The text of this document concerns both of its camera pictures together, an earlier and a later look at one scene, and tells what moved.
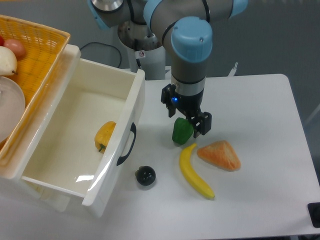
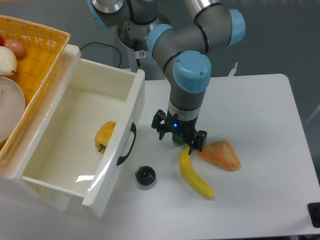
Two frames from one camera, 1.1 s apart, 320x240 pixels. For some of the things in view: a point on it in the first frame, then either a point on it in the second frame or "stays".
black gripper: [189, 105] to [161, 122]
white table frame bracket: [233, 70] stays
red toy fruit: [2, 41] stays
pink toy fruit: [16, 46] stays
